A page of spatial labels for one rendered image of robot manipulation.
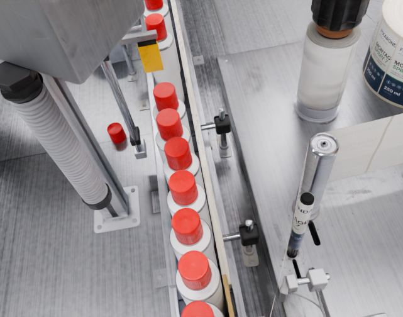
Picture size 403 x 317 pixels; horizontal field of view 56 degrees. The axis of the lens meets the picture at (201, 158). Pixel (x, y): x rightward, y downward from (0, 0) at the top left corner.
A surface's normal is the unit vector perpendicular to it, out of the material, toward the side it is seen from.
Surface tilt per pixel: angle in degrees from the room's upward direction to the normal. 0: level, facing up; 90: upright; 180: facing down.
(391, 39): 90
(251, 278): 0
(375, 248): 0
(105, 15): 90
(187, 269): 2
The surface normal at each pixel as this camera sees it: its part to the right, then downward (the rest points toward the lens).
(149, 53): 0.15, 0.81
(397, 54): -0.84, 0.49
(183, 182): -0.13, -0.59
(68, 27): 0.89, 0.32
